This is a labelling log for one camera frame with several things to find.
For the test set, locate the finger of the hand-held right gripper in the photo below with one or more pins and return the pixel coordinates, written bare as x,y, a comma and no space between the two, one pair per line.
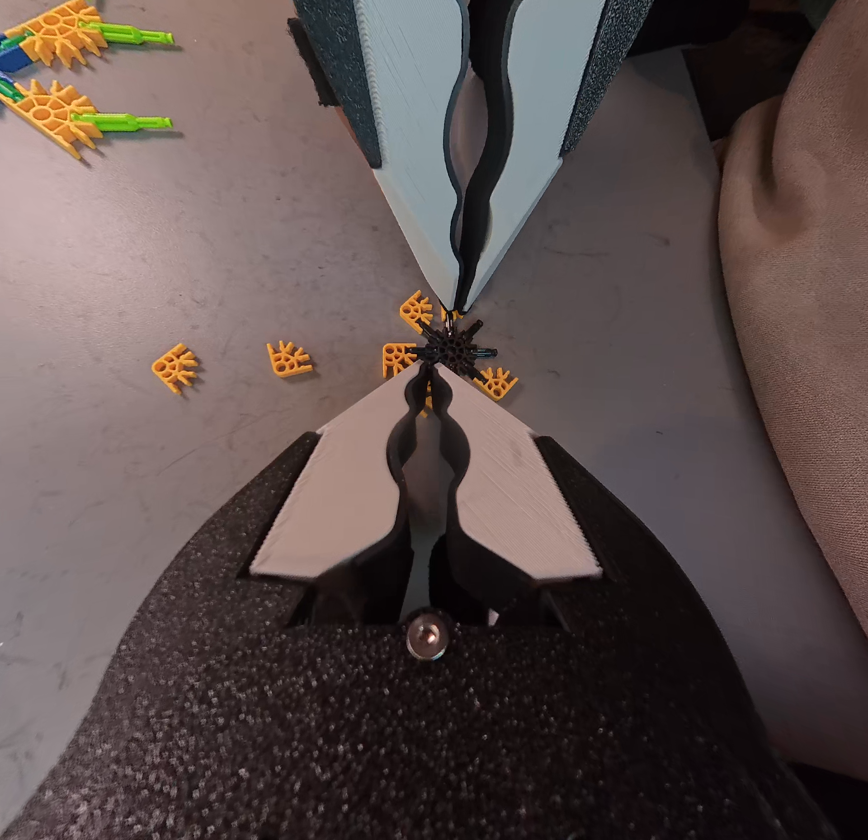
549,74
407,74

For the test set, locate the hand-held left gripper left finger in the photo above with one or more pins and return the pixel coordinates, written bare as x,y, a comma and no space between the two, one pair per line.
332,508

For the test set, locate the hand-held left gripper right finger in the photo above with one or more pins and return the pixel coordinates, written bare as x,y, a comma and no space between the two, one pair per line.
522,508

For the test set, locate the yellow connector piece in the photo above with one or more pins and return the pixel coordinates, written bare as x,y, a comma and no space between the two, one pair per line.
290,360
397,360
415,308
445,311
426,403
496,382
175,367

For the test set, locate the black snowflake connector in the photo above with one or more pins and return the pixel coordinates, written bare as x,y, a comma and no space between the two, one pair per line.
453,348

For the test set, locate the blue yellow green toy assembly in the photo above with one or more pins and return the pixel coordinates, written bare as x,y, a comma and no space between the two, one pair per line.
51,37

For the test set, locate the beige sweatshirt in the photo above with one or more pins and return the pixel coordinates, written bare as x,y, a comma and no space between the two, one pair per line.
800,311

